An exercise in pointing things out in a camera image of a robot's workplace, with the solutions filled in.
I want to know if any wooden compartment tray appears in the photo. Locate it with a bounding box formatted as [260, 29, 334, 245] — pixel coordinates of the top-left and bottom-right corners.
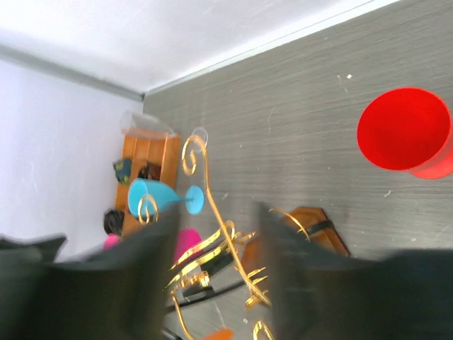
[114, 135, 181, 237]

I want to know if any gold wire glass rack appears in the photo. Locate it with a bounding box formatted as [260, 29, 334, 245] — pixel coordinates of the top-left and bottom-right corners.
[137, 134, 351, 340]

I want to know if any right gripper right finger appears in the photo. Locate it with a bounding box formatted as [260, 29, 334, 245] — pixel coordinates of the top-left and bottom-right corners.
[258, 203, 452, 339]

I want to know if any blue plastic wine glass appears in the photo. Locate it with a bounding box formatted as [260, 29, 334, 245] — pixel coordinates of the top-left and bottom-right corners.
[127, 178, 205, 217]

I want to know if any orange plastic wine glass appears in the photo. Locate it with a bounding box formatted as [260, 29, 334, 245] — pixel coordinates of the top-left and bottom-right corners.
[202, 328, 234, 340]

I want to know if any clear wine glass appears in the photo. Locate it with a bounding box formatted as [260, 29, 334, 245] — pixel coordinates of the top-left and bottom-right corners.
[119, 110, 209, 152]

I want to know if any dark patterned rolled sock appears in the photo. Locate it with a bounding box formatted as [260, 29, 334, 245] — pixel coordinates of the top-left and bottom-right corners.
[113, 158, 132, 186]

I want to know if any pink plastic wine glass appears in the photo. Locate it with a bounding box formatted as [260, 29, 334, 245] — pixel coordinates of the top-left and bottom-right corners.
[103, 228, 202, 262]

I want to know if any red plastic wine glass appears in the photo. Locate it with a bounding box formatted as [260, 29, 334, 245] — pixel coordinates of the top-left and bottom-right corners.
[357, 87, 452, 179]

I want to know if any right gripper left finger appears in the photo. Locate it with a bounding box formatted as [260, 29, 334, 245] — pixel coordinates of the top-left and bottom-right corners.
[1, 205, 180, 339]

